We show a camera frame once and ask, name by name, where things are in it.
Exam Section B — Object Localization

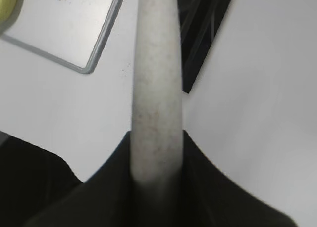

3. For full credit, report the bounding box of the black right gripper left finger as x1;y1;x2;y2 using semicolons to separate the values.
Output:
26;132;135;227

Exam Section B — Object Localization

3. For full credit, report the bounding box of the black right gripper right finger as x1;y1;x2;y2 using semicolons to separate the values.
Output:
179;131;296;227

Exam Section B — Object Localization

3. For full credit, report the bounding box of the white speckled knife handle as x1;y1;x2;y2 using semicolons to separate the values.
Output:
131;0;183;186

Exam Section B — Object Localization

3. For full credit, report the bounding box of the yellow plastic banana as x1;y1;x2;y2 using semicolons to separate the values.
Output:
0;0;24;35

